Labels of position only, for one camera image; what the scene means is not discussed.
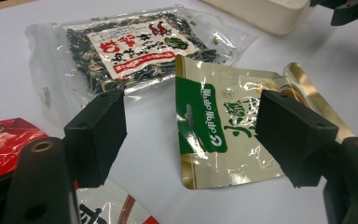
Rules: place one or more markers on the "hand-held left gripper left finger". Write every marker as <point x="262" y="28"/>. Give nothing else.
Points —
<point x="93" y="140"/>

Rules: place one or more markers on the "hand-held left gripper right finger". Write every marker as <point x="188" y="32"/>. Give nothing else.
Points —
<point x="292" y="140"/>

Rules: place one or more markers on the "red and white snack packet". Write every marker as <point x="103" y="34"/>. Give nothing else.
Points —
<point x="9" y="146"/>

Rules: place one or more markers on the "cream and green snack packet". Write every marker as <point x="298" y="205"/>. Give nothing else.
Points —
<point x="205" y="93"/>

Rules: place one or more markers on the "cream plastic container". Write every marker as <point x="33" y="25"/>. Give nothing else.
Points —
<point x="270" y="15"/>

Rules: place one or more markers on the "clear dried seaweed packet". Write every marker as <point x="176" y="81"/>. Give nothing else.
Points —
<point x="143" y="49"/>

